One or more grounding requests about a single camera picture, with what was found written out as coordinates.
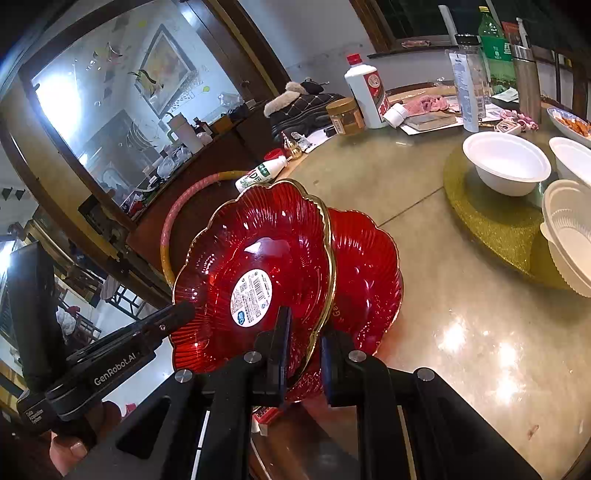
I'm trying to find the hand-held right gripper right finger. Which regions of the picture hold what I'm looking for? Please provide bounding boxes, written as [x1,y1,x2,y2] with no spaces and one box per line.
[321,330,543,480]

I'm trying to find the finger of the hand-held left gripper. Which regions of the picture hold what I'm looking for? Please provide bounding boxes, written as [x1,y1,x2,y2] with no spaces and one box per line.
[133,301,196,355]

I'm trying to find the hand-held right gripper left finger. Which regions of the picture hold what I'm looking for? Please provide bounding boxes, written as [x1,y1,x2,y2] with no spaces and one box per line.
[65,307,294,480]

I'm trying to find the white paper plate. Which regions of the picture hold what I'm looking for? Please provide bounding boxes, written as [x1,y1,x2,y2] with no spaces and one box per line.
[462,131,552,197]

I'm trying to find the person's left hand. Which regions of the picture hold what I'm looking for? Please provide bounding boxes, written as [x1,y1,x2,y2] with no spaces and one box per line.
[48,401,123,474]

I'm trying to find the red striped packet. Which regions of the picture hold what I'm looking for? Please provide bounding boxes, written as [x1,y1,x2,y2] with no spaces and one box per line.
[252,406,282,437]

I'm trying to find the multicolour hula hoop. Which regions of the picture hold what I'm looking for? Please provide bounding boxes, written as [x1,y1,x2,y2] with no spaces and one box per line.
[160,170,250,289]

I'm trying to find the clear plastic bag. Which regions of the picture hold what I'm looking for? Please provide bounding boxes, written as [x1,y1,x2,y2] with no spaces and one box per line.
[157,148,192,178]

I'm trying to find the wooden sideboard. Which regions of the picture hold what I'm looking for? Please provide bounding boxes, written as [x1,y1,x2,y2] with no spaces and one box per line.
[124,124,278,259]

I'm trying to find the white plastic bottle green label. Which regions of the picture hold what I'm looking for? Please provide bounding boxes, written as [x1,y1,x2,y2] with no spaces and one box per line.
[235,156,289,193]

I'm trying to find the white tumbler with straw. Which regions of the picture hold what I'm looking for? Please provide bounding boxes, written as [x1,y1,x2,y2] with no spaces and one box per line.
[166,113,204,155]

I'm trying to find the small gold bottle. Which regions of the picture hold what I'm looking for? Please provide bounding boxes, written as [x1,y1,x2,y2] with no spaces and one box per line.
[281,131,303,160]

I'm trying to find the white paper sheet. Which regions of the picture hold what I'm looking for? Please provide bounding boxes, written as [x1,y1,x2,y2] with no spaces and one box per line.
[302,129,340,153]

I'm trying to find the gold glitter turntable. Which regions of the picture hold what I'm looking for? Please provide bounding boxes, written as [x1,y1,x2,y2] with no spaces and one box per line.
[443,138,591,291]

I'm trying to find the dark quilted jacket fur collar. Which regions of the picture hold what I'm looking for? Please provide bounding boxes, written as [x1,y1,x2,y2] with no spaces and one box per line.
[263,79,347,146]

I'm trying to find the brown spread jar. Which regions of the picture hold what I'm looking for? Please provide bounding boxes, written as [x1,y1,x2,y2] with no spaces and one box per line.
[326,97,366,136]

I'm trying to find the small white cup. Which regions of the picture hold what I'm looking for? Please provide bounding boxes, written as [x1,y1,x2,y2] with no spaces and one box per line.
[383,102,409,127]

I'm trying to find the worn book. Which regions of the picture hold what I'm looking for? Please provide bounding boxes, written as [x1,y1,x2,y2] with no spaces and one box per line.
[399,111,465,136]

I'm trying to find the white liquor bottle red cap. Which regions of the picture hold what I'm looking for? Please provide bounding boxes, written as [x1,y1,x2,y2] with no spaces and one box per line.
[344,54,391,130]

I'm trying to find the pink meat in bag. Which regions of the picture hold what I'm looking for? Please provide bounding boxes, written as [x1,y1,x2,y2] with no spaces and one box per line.
[402,95,451,118]

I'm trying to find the wooden door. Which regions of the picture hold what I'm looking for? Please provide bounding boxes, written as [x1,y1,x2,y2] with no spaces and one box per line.
[185,0,291,97]

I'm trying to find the pink wrapped candies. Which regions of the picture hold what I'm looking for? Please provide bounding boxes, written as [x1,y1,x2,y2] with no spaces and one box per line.
[494,111,539,134]

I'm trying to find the clear bottle black cap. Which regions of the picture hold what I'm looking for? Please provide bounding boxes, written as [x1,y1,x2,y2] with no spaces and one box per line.
[445,34,492,134]

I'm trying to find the white foam bowl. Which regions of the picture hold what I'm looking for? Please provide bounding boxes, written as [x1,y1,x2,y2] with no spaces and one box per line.
[549,137,591,190]

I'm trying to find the steel thermos flask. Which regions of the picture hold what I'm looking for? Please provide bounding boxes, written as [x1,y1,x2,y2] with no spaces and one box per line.
[512,45,542,124]

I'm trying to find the blue rimmed plate with food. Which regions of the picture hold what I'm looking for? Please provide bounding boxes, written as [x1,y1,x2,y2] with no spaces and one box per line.
[547,107,591,148]

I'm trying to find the dark wooden window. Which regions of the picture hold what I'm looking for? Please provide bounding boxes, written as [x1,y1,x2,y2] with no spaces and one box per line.
[351,0,591,54]

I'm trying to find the wooden chair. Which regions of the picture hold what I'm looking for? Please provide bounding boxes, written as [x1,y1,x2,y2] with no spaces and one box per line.
[554,46,591,116]

